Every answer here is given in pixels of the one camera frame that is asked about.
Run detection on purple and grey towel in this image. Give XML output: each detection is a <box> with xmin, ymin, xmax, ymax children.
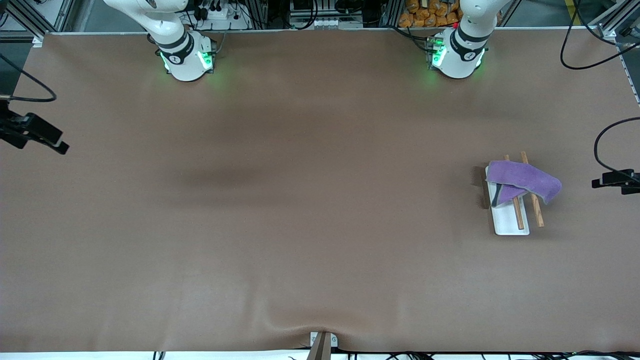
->
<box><xmin>486</xmin><ymin>160</ymin><xmax>563</xmax><ymax>208</ymax></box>

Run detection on white rack with wooden bars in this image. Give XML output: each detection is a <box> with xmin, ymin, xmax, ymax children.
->
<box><xmin>485</xmin><ymin>151</ymin><xmax>544</xmax><ymax>236</ymax></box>

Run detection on white power strip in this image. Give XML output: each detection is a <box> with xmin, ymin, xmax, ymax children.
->
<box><xmin>197</xmin><ymin>6</ymin><xmax>241</xmax><ymax>22</ymax></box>

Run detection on pile of orange packets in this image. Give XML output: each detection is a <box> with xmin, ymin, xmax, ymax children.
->
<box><xmin>398</xmin><ymin>0</ymin><xmax>501</xmax><ymax>28</ymax></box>

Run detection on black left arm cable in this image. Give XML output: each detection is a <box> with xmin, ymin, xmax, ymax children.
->
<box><xmin>560</xmin><ymin>0</ymin><xmax>640</xmax><ymax>173</ymax></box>

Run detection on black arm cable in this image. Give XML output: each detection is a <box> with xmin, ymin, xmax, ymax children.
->
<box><xmin>560</xmin><ymin>0</ymin><xmax>640</xmax><ymax>173</ymax></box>
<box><xmin>0</xmin><ymin>52</ymin><xmax>57</xmax><ymax>103</ymax></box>

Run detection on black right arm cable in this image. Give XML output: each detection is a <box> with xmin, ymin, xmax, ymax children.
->
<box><xmin>0</xmin><ymin>52</ymin><xmax>57</xmax><ymax>103</ymax></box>

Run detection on aluminium frame post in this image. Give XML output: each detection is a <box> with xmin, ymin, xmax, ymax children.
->
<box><xmin>590</xmin><ymin>0</ymin><xmax>631</xmax><ymax>41</ymax></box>
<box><xmin>0</xmin><ymin>0</ymin><xmax>76</xmax><ymax>48</ymax></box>

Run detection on metal table edge bracket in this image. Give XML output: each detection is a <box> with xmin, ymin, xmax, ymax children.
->
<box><xmin>306</xmin><ymin>331</ymin><xmax>339</xmax><ymax>360</ymax></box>

